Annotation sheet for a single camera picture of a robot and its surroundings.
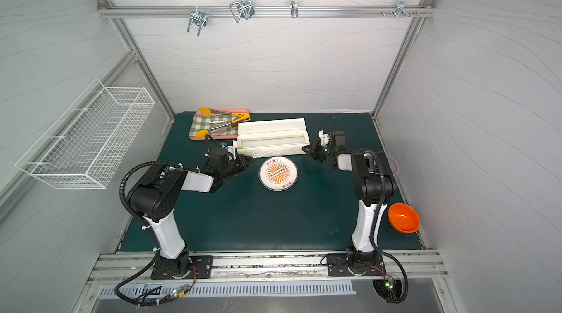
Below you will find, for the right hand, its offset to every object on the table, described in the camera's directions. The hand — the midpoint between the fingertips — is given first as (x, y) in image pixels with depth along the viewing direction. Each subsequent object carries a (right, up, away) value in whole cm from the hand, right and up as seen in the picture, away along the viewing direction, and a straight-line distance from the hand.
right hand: (303, 146), depth 99 cm
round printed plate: (-12, -12, -3) cm, 17 cm away
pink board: (-48, +18, +22) cm, 56 cm away
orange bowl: (+37, -27, -17) cm, 49 cm away
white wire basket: (-71, +2, -31) cm, 78 cm away
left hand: (-22, -5, -4) cm, 23 cm away
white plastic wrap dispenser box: (-14, +4, -2) cm, 15 cm away
